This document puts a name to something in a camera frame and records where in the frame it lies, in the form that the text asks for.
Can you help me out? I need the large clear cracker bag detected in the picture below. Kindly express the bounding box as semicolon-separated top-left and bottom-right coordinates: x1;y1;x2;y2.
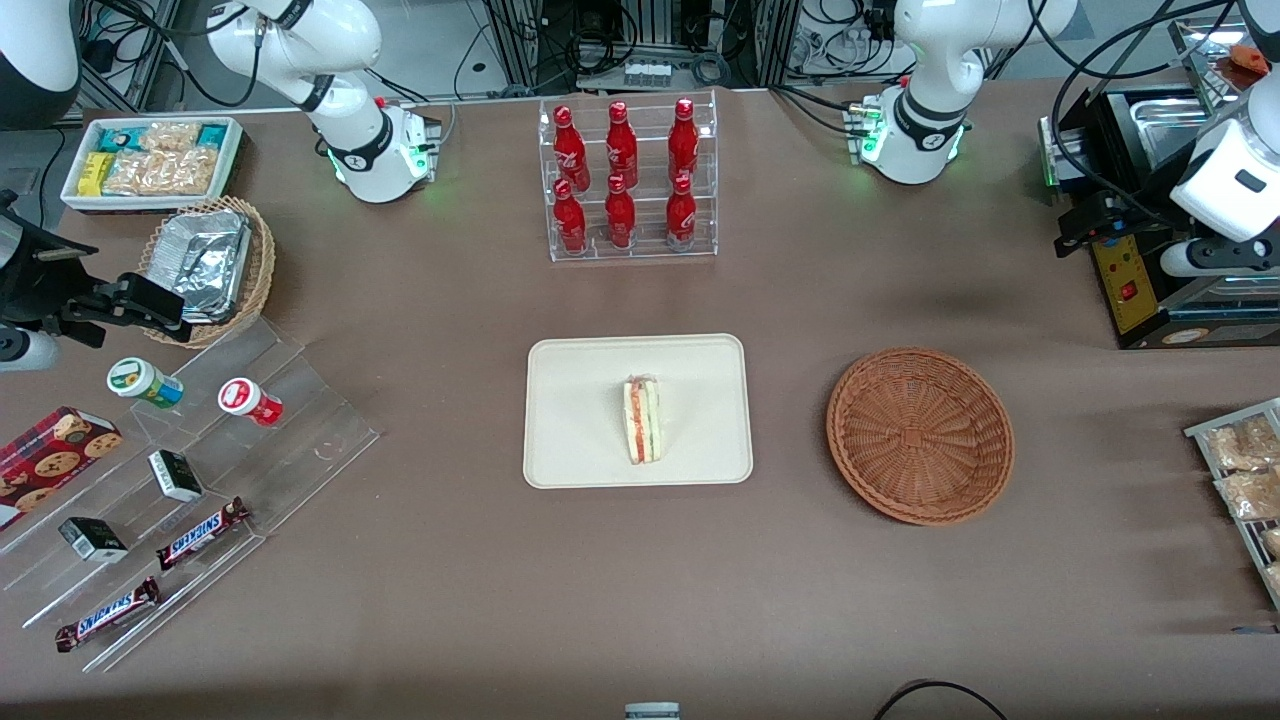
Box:
102;147;220;198

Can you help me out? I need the small clear cracker bag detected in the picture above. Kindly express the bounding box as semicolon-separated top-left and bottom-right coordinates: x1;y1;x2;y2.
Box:
140;121;203;154

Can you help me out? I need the white snack bin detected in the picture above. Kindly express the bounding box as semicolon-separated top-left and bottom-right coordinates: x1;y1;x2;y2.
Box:
60;116;247;215

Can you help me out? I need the steel tray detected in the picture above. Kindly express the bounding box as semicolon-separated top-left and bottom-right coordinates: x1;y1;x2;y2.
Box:
1167;17;1269;103

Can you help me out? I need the small black box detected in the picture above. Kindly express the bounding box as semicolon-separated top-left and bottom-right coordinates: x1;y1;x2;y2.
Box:
147;449;205;504
58;516;130;564

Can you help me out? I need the red cola bottle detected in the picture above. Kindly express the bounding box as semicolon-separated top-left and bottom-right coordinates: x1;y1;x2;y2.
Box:
667;97;700;187
552;180;589;254
605;100;640;189
604;175;638;250
552;105;591;193
665;174;699;250

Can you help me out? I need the black table cable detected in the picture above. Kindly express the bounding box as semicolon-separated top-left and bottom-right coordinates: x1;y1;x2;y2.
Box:
873;679;1009;720

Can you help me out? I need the clear acrylic bottle rack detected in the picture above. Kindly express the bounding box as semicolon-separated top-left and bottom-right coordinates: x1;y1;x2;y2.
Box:
538;88;719;263

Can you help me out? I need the cream plastic tray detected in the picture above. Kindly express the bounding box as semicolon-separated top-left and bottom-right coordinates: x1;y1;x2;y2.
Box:
523;333;754;490

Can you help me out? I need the clear acrylic stepped stand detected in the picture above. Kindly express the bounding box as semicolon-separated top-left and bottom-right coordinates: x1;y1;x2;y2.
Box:
0;317;382;673

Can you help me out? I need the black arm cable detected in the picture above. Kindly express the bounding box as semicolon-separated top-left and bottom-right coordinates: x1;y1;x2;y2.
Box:
1028;0;1246;223

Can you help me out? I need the green lid cup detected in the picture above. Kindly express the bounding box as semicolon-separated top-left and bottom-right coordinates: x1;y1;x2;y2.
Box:
107;357;185;410

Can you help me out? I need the round brown wicker basket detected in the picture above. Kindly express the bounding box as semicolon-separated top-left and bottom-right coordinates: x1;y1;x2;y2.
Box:
826;346;1015;527

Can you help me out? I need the metal wire tray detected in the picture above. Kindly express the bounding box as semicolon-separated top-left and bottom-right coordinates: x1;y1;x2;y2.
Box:
1184;397;1280;613

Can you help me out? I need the snickers bar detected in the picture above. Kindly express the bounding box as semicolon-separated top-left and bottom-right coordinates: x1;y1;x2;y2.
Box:
54;576;163;654
155;496;252;572

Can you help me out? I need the tan wicker basket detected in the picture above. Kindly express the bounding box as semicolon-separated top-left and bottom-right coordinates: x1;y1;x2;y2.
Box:
138;195;277;350

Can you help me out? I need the clear pastry bag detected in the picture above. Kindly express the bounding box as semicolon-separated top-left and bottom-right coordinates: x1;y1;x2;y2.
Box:
1214;468;1280;522
1204;414;1280;472

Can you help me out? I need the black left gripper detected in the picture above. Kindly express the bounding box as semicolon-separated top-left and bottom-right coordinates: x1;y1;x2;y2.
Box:
1054;188;1139;262

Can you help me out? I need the triangle sandwich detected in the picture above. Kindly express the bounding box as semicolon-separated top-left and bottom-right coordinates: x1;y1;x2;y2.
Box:
622;373;665;466

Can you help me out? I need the silver foil container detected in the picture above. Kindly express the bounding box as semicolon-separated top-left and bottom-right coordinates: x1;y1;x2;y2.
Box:
150;208;252;325

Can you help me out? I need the black sealing machine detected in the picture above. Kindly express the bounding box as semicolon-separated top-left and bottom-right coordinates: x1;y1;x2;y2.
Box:
1038;85;1280;352

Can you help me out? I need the red cookie box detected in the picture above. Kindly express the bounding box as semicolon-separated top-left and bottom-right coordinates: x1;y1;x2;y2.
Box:
0;405;124;532

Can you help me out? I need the red lid cup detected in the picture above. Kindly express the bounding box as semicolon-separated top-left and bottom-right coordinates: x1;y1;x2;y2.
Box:
217;377;284;428

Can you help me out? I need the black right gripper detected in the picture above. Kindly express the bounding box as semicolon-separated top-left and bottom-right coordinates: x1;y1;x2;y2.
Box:
0;190;193;347

